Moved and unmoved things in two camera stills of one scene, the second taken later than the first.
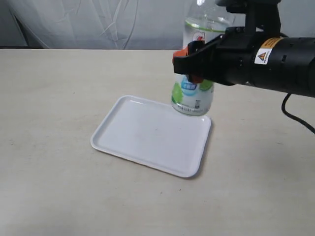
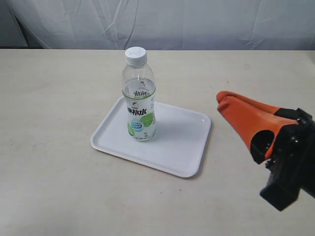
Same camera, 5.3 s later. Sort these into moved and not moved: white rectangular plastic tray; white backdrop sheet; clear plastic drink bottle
Moved: clear plastic drink bottle
Not moved: white backdrop sheet; white rectangular plastic tray
